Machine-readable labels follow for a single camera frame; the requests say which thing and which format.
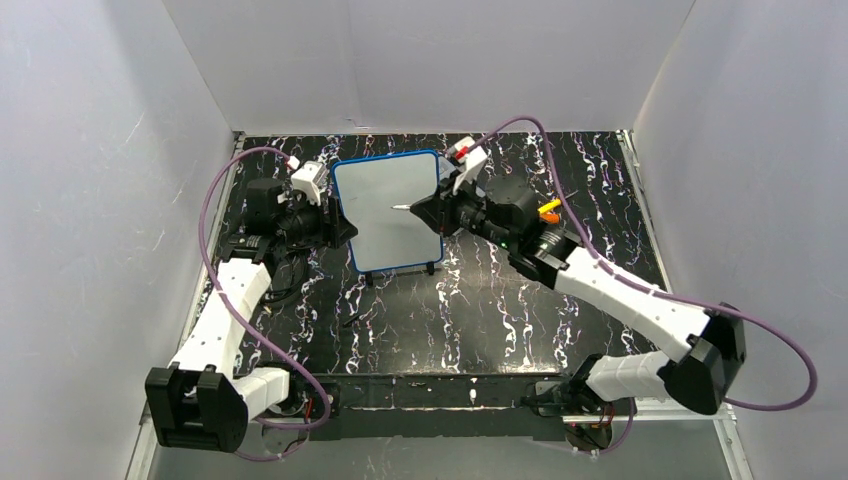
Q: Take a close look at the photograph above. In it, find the blue framed whiteboard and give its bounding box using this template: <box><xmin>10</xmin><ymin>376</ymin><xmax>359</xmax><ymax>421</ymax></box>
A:
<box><xmin>330</xmin><ymin>149</ymin><xmax>444</xmax><ymax>274</ymax></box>

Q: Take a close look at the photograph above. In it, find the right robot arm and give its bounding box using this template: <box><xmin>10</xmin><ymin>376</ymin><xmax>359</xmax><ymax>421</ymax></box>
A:
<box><xmin>408</xmin><ymin>176</ymin><xmax>746</xmax><ymax>416</ymax></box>

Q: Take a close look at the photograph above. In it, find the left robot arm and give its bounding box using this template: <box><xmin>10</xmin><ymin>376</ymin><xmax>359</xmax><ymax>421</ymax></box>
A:
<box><xmin>145</xmin><ymin>179</ymin><xmax>357</xmax><ymax>453</ymax></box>

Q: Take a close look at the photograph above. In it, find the whiteboard metal stand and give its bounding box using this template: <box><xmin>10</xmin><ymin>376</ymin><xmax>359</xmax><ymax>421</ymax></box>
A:
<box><xmin>362</xmin><ymin>262</ymin><xmax>440</xmax><ymax>287</ymax></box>

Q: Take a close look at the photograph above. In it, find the black marker cap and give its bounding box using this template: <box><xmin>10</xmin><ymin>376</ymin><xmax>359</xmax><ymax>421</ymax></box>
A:
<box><xmin>341</xmin><ymin>315</ymin><xmax>361</xmax><ymax>328</ymax></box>

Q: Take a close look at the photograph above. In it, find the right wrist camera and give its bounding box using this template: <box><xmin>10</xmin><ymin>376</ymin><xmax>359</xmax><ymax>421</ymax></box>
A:
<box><xmin>445</xmin><ymin>136</ymin><xmax>488</xmax><ymax>195</ymax></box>

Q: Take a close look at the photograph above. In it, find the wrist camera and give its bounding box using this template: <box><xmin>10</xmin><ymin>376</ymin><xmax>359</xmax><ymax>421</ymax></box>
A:
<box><xmin>290</xmin><ymin>161</ymin><xmax>329</xmax><ymax>206</ymax></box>
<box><xmin>445</xmin><ymin>136</ymin><xmax>488</xmax><ymax>195</ymax></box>

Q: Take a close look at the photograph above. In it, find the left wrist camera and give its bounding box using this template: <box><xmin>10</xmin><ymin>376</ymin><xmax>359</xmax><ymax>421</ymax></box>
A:
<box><xmin>290</xmin><ymin>161</ymin><xmax>329</xmax><ymax>206</ymax></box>

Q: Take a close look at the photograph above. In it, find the black coiled cable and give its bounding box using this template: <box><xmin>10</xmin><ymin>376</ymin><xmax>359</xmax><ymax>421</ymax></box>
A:
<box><xmin>261</xmin><ymin>251</ymin><xmax>313</xmax><ymax>306</ymax></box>

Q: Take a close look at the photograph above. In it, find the orange handled screwdriver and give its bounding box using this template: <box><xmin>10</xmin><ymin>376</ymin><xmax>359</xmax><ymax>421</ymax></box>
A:
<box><xmin>539</xmin><ymin>212</ymin><xmax>561</xmax><ymax>225</ymax></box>

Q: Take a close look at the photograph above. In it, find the yellow handled screwdriver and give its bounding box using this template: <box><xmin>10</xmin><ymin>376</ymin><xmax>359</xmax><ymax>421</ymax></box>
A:
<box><xmin>537</xmin><ymin>191</ymin><xmax>577</xmax><ymax>217</ymax></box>

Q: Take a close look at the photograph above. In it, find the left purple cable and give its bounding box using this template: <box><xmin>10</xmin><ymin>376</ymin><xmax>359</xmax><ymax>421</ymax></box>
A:
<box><xmin>197</xmin><ymin>146</ymin><xmax>333</xmax><ymax>463</ymax></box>

